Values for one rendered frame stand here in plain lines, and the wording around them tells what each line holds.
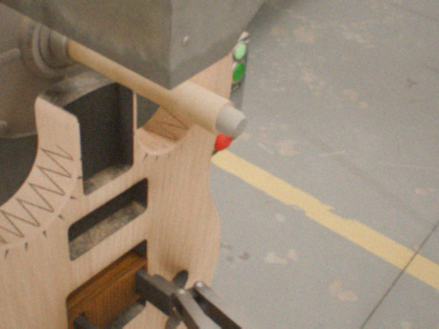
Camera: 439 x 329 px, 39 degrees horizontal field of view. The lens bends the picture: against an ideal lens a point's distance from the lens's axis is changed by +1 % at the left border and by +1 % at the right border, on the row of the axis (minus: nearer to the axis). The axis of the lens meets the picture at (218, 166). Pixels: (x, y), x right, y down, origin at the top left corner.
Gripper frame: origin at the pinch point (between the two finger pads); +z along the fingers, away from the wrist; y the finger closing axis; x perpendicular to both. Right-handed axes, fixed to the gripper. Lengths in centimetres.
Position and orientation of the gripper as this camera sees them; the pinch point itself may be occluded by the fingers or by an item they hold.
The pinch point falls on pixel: (112, 304)
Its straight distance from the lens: 60.6
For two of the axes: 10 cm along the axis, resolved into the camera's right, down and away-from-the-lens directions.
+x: 0.8, -7.8, -6.2
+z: -7.8, -4.3, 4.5
